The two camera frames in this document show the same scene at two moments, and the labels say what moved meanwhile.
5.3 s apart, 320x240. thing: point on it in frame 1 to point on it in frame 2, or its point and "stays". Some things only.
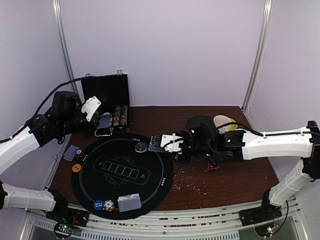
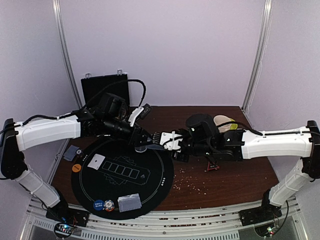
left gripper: [95, 117] to [138, 134]
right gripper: [182, 146] stays
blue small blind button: [98, 205] stays
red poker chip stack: [109, 205] stays
